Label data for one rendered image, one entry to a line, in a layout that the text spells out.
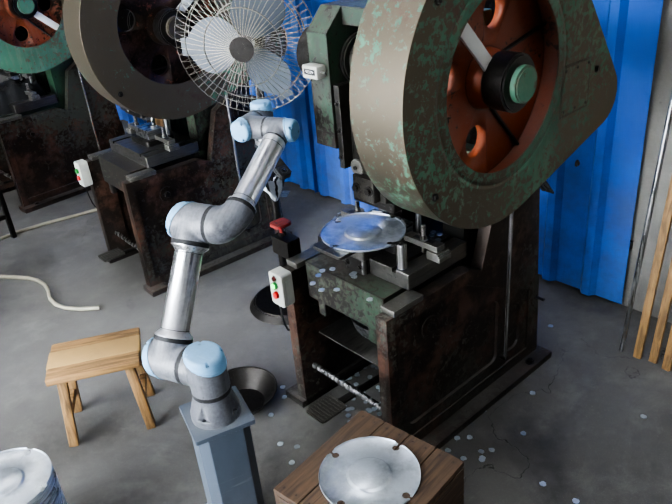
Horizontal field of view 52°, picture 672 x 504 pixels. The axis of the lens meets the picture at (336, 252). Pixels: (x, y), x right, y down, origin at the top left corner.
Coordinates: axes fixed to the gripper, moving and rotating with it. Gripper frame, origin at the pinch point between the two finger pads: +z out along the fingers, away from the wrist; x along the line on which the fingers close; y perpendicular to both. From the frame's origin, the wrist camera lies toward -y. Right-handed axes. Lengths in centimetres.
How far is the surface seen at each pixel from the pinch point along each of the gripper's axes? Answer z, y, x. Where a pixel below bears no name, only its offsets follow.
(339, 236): 7.0, -29.3, -3.6
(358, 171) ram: -13.2, -29.3, -14.1
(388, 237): 6.9, -42.5, -13.8
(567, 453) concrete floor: 85, -99, -42
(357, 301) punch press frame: 26.5, -40.4, 0.0
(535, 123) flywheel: -29, -74, -47
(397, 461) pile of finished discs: 50, -84, 27
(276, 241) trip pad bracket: 16.2, -0.4, 2.9
